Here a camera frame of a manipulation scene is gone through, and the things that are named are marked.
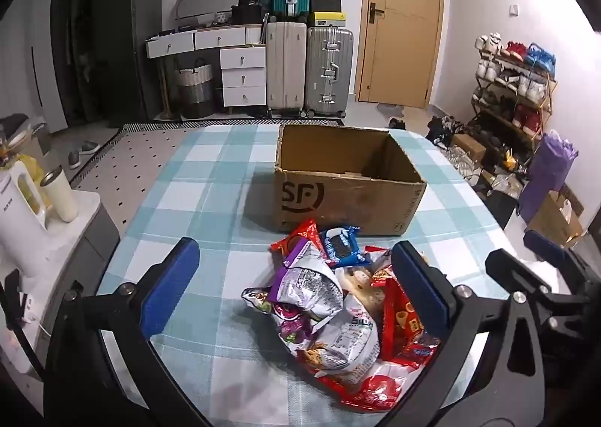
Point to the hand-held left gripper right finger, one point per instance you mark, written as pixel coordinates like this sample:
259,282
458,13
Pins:
418,290

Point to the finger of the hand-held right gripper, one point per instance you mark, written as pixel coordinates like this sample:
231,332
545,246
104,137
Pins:
509,269
544,243

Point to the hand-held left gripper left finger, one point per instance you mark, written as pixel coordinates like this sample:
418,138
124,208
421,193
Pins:
169,286

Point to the red cone snack bag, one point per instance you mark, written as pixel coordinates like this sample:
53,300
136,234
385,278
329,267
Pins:
399,319

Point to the small red snack packet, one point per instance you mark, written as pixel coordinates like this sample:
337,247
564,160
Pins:
378,267

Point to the beige dotted bread packet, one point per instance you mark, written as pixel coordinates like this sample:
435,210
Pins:
359,283

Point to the white noodle snack bag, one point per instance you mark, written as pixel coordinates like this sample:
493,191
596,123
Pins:
347,333

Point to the colourful cartoon snack packet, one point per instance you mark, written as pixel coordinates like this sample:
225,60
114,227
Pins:
256,298

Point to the blue cookie packet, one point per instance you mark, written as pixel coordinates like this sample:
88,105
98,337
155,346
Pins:
340,243

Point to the large red snack bag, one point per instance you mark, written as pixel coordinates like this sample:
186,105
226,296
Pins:
375,389

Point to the large printed cardboard box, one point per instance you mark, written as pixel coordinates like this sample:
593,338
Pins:
352,201

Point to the purple grape snack packet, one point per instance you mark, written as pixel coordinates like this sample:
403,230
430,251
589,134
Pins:
293,323

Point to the red cookie packet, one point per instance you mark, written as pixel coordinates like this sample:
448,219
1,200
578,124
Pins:
303,232

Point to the open cardboard box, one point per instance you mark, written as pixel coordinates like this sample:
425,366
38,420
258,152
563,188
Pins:
551,220

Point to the purple bag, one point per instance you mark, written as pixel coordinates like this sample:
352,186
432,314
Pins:
547,173

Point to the blue checked tablecloth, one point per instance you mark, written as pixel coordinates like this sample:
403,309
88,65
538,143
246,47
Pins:
188,201

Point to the white side cabinet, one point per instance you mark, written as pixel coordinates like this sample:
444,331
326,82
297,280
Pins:
80,239

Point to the small closed cardboard box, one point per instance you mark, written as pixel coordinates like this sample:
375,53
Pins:
469,146

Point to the patterned rug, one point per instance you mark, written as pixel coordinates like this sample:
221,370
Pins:
141,150

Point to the cream tumbler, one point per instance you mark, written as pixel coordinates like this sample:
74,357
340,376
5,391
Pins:
61,196

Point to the metal shoe rack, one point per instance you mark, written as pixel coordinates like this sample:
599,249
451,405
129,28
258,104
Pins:
547,93

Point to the pile of scattered shoes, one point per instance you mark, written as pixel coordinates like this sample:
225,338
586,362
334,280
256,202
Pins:
443,131

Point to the white electric kettle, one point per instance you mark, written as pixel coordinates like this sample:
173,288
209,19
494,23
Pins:
19,220

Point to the yellow plastic bag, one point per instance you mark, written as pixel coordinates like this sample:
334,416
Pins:
33,178

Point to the woven laundry basket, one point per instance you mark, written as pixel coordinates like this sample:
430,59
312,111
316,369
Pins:
195,93

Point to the grey bin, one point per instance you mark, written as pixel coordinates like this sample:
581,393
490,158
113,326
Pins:
42,138

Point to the white drawer dresser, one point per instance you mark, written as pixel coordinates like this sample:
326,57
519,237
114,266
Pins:
242,74

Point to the silver suitcase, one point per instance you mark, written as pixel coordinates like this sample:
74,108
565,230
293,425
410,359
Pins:
328,70

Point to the beige suitcase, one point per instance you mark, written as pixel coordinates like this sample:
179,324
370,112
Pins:
286,70

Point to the dark grey refrigerator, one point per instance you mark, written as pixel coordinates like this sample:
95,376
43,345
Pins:
126,41

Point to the wooden door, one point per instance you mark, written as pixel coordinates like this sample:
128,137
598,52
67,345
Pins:
404,32

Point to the dark tall cabinet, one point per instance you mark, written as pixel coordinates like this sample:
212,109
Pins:
75,32

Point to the small white basket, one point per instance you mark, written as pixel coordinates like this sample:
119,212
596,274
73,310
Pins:
223,18

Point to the black bag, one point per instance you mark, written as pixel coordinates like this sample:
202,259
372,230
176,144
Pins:
249,16

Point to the yellow and black shoe box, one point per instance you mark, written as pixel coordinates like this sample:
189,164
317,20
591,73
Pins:
328,19

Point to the arched mirror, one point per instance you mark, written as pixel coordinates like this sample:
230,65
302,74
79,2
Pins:
206,2

